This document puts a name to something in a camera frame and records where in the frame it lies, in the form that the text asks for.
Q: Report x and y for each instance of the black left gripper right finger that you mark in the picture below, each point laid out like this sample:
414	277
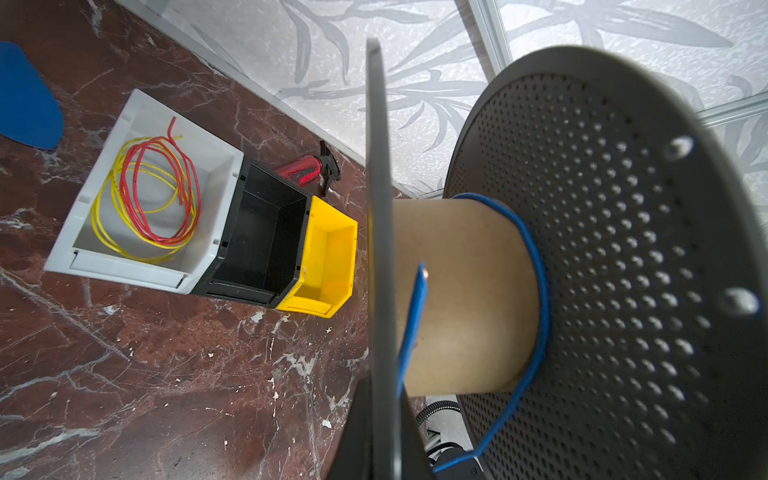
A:
415	464

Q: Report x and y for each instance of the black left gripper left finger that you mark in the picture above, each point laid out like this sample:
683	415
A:
353	458

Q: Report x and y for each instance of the grey perforated cable spool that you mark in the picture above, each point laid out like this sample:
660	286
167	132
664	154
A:
592	289

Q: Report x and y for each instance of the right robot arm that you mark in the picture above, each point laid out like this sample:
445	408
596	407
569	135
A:
441	424

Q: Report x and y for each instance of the yellow plastic bin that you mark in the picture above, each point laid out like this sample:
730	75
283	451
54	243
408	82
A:
326	274

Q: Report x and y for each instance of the black plastic bin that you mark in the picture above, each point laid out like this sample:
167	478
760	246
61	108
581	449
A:
258	258

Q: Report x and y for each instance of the white plastic bin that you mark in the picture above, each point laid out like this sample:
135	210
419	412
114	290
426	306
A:
152	210

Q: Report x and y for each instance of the aluminium frame profile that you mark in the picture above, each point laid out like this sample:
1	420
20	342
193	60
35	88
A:
712	54

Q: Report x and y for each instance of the blue brush wooden handle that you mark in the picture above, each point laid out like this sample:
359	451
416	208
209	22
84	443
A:
30	114

